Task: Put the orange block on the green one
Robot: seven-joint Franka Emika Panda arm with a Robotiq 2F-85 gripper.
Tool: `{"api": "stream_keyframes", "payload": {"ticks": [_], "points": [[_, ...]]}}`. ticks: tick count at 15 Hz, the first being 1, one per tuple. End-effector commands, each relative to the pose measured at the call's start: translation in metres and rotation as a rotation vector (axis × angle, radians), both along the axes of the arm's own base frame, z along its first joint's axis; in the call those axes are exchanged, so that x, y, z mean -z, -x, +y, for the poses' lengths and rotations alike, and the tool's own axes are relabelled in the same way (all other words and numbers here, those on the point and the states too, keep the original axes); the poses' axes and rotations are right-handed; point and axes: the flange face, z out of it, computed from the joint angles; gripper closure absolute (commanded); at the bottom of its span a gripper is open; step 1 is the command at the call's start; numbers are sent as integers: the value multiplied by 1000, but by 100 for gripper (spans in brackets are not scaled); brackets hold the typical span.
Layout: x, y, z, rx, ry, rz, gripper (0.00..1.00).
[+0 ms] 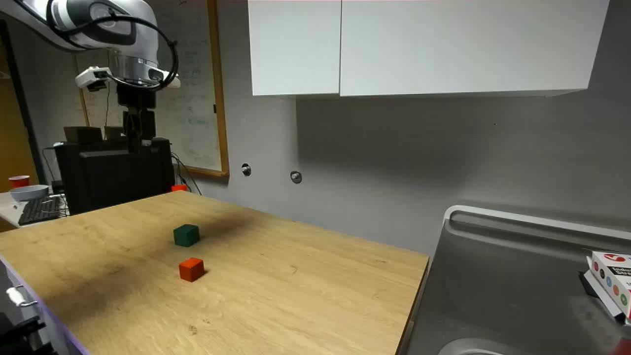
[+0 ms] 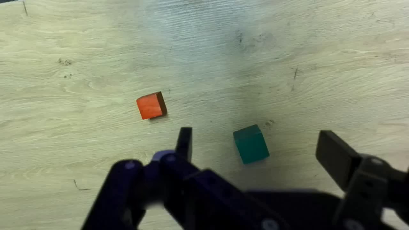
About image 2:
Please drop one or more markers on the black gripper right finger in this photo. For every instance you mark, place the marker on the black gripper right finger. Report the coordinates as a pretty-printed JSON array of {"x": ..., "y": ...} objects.
[{"x": 341, "y": 159}]

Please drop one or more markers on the orange wooden block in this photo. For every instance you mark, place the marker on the orange wooden block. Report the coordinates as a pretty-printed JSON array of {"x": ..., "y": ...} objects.
[{"x": 150, "y": 106}]

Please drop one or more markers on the green wooden block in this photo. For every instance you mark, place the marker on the green wooden block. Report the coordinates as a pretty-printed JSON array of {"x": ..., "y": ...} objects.
[{"x": 251, "y": 145}]

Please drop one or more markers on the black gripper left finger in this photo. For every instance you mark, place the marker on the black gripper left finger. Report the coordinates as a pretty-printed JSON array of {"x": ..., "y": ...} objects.
[{"x": 187, "y": 186}]

